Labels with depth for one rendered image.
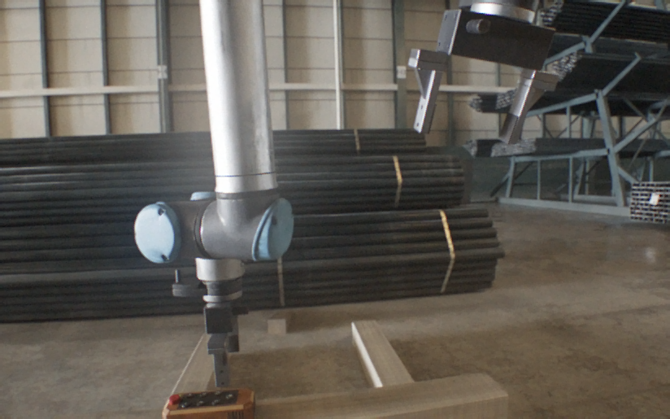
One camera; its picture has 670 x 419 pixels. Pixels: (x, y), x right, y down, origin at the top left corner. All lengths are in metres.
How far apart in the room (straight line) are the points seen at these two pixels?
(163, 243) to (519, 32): 0.55
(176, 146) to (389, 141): 1.42
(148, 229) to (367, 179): 1.44
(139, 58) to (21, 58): 2.94
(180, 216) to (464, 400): 0.69
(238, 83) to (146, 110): 9.46
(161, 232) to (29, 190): 1.75
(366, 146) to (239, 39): 1.92
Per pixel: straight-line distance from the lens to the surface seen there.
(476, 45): 0.47
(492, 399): 0.91
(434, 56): 0.46
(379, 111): 9.60
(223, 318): 0.67
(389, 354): 1.24
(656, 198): 5.45
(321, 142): 2.32
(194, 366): 1.28
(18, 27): 11.97
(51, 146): 2.79
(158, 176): 1.97
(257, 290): 1.81
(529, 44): 0.51
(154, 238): 0.56
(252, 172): 0.47
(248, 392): 0.83
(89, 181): 2.10
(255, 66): 0.49
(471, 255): 1.95
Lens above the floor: 0.69
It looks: 5 degrees down
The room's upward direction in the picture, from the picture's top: 2 degrees counter-clockwise
